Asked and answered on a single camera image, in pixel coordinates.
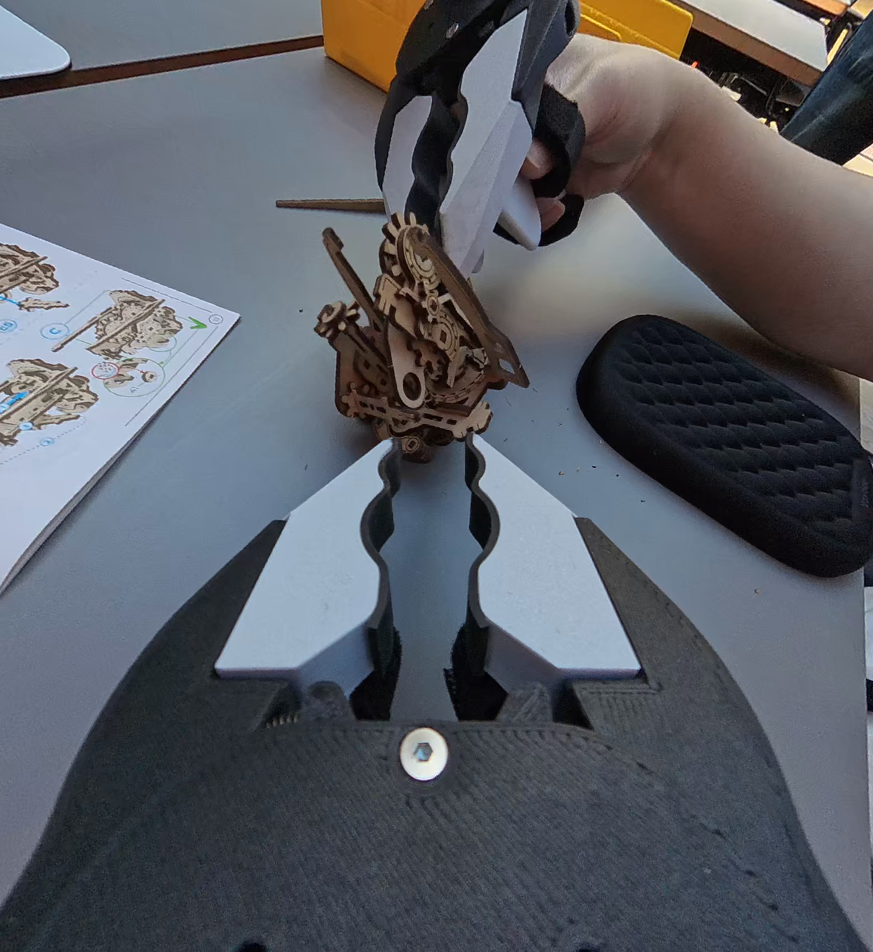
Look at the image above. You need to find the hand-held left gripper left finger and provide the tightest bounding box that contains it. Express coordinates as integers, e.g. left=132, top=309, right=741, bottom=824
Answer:
left=214, top=437, right=402, bottom=720

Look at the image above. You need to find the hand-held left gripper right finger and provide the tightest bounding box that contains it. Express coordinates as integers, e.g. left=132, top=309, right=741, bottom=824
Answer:
left=446, top=433, right=644, bottom=721

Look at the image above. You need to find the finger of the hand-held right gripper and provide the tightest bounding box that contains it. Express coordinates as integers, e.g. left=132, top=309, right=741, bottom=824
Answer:
left=438, top=11, right=537, bottom=278
left=379, top=95, right=458, bottom=220

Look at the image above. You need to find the wooden gear model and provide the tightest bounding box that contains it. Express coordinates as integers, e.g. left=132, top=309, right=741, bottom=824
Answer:
left=313, top=210, right=533, bottom=464

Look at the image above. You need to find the person's right forearm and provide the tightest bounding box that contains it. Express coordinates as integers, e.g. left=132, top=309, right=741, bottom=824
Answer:
left=618, top=63, right=873, bottom=396

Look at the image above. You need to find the person's right hand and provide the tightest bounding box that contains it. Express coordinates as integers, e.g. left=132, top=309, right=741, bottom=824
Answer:
left=520, top=34, right=680, bottom=233

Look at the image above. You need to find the wooden stick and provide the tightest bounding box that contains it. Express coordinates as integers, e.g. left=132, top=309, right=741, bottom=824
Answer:
left=275, top=195, right=387, bottom=219

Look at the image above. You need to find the yellow plastic storage bin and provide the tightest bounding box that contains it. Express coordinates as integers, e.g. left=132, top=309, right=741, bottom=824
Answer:
left=320, top=0, right=695, bottom=95

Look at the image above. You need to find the black padded wrist rest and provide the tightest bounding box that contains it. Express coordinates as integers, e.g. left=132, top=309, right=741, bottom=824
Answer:
left=575, top=313, right=873, bottom=580

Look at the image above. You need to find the white instruction booklet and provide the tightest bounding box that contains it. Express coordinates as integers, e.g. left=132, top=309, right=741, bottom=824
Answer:
left=0, top=210, right=242, bottom=632

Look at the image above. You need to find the white magnifier stand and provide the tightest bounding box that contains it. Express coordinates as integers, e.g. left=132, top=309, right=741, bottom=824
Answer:
left=0, top=0, right=72, bottom=87

